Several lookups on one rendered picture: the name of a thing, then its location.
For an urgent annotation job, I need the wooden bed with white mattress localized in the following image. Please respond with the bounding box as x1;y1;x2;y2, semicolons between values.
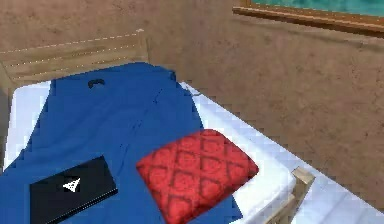
0;28;384;224

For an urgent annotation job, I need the red quilted pillow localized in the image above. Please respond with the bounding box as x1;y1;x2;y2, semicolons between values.
135;128;260;224

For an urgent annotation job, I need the blue blanket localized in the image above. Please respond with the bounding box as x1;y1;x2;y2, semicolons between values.
0;62;244;224

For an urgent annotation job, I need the small black curved object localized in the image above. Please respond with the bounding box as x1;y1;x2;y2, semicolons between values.
87;78;106;90

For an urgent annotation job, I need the black closed laptop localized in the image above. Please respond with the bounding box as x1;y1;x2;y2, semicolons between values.
29;155;119;224

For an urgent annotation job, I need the wooden framed teal picture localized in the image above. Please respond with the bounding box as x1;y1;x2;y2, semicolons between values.
232;0;384;38

